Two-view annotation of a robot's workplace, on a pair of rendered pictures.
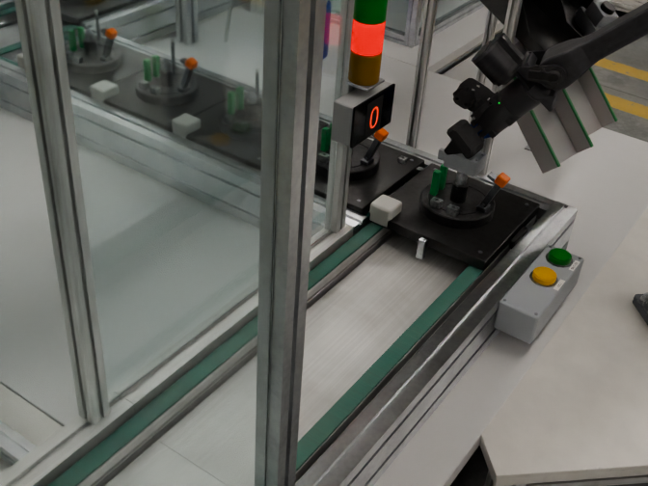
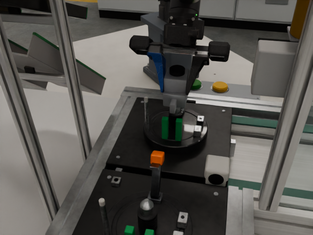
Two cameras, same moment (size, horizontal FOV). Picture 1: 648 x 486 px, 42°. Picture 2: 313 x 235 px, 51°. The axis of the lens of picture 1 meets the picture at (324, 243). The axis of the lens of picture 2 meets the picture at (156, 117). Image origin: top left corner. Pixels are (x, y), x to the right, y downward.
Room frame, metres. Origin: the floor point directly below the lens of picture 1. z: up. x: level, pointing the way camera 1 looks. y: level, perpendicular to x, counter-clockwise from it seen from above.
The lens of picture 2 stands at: (1.56, 0.27, 1.43)
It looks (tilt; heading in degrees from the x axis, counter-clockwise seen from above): 37 degrees down; 251
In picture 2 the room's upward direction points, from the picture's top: 1 degrees counter-clockwise
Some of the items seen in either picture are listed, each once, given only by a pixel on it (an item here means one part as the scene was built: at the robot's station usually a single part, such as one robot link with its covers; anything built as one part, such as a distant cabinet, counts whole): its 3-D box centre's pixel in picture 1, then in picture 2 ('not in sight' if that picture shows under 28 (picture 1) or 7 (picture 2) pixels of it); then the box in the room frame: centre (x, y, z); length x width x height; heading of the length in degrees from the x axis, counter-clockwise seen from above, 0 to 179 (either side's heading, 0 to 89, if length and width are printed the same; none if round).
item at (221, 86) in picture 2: (544, 277); (220, 87); (1.15, -0.38, 0.96); 0.04 x 0.04 x 0.02
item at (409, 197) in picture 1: (455, 211); (175, 135); (1.34, -0.24, 0.96); 0.24 x 0.24 x 0.02; 58
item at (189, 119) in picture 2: (457, 203); (175, 128); (1.34, -0.24, 0.98); 0.14 x 0.14 x 0.02
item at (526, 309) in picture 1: (540, 291); (218, 97); (1.15, -0.38, 0.93); 0.21 x 0.07 x 0.06; 148
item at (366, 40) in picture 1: (367, 35); not in sight; (1.24, -0.04, 1.33); 0.05 x 0.05 x 0.05
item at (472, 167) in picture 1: (461, 148); (175, 86); (1.34, -0.23, 1.09); 0.08 x 0.04 x 0.07; 58
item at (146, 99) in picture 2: not in sight; (146, 114); (1.40, -0.25, 1.03); 0.01 x 0.01 x 0.08
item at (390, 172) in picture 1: (345, 144); (147, 217); (1.48, -0.03, 1.01); 0.24 x 0.24 x 0.13; 58
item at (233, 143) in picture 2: (421, 248); (232, 148); (1.23, -0.18, 0.95); 0.01 x 0.01 x 0.04; 58
